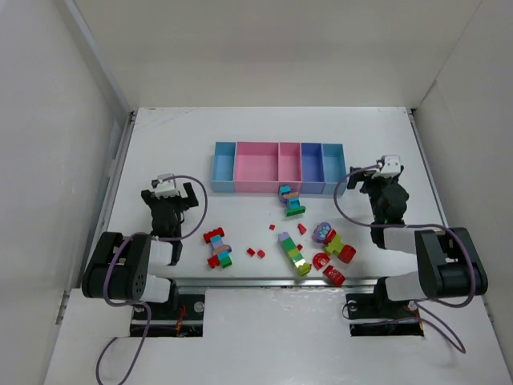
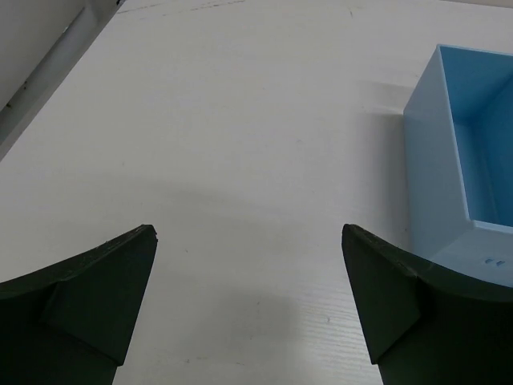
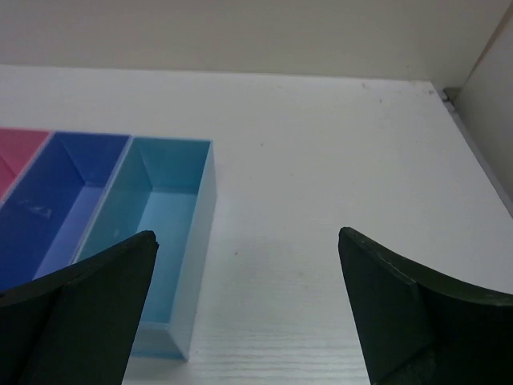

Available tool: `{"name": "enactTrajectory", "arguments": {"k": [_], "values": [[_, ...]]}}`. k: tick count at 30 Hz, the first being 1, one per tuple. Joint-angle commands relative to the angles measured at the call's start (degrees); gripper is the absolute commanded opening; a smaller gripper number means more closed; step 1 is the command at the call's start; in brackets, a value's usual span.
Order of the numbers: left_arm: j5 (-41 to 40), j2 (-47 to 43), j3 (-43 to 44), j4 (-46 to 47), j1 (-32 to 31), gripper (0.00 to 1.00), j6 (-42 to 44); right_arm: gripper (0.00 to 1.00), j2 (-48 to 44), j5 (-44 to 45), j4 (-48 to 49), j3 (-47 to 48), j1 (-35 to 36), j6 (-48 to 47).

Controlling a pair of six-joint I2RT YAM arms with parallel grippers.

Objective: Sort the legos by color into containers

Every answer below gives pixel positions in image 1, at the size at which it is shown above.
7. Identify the large pink bin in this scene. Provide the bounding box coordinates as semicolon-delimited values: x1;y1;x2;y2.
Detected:
234;141;279;194

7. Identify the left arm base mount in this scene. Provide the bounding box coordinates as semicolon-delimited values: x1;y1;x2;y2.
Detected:
147;287;205;338

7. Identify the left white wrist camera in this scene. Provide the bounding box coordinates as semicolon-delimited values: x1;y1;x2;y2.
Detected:
151;173;179;198

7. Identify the long green lego stack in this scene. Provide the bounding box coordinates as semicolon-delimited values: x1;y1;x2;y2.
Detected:
278;232;311;277

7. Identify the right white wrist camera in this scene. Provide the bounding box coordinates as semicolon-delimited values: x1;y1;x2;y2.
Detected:
376;155;403;178

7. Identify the left light blue bin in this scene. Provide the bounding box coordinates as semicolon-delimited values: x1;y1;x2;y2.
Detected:
211;142;236;193

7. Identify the multicolour lego stack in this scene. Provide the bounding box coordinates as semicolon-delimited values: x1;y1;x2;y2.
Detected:
203;227;232;269

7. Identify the teal green lego stack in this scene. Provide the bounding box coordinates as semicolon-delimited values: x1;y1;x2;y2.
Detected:
278;184;306;217

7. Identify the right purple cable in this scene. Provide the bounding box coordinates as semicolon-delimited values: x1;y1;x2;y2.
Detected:
333;162;488;355

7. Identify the light blue bin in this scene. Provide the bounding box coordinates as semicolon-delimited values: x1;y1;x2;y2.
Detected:
322;144;346;196
211;142;236;193

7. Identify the small pink bin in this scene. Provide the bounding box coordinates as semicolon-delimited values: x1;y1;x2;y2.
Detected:
278;142;302;191

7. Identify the lime red lego cluster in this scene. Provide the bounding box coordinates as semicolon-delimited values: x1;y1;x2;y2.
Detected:
325;229;356;264

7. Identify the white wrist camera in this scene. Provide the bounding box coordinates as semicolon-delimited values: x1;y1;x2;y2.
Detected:
376;155;403;178
151;173;179;198

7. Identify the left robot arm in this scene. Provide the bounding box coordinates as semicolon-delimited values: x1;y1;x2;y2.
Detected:
82;180;199;305

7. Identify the purple paw lego piece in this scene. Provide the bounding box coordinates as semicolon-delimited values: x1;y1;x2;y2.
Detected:
313;222;332;243

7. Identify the red printed lego brick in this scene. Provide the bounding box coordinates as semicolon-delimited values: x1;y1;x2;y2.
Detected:
323;265;345;287

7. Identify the purple cable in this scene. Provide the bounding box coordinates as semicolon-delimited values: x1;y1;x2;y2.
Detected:
333;162;488;355
94;174;208;383

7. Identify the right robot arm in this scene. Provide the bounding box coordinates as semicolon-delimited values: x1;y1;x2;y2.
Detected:
347;164;489;308

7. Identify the metal table rail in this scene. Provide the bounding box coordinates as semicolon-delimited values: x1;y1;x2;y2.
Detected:
79;276;470;289

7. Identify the right light blue bin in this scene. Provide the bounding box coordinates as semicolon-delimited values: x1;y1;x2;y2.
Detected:
322;144;346;196

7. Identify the small red lego slope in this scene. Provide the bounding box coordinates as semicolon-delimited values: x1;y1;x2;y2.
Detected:
297;224;307;234

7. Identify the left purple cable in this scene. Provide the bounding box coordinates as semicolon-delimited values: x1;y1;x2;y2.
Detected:
94;174;208;383

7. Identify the red arch lego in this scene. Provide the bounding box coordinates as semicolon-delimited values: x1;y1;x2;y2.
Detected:
313;253;330;270

